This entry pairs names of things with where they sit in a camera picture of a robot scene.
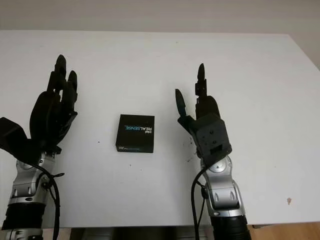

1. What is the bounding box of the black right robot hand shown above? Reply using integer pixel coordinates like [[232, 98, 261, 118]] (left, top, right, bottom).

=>
[[174, 62, 222, 151]]

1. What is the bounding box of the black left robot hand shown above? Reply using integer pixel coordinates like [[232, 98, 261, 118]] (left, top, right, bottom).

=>
[[29, 54, 79, 155]]

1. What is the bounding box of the black RealSense box lid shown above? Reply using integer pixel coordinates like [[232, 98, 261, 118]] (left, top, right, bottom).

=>
[[115, 114, 156, 154]]

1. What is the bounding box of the grey robot torso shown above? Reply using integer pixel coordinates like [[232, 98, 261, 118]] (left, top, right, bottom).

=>
[[69, 221, 213, 240]]

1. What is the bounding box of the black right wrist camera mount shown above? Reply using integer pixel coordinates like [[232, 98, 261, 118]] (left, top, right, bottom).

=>
[[194, 113, 232, 167]]

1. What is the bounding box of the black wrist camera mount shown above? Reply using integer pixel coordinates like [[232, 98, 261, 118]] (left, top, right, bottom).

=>
[[0, 116, 35, 157], [194, 113, 232, 167]]

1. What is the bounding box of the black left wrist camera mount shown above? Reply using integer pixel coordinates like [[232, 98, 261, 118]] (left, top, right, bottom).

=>
[[0, 116, 35, 157]]

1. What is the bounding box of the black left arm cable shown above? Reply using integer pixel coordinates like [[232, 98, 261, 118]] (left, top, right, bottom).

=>
[[24, 162, 65, 240]]

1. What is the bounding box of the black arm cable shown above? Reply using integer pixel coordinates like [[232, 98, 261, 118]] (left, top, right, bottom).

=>
[[191, 164, 209, 240], [24, 162, 65, 240]]

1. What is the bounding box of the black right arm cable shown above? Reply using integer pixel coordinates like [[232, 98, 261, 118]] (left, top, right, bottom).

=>
[[191, 164, 209, 240]]

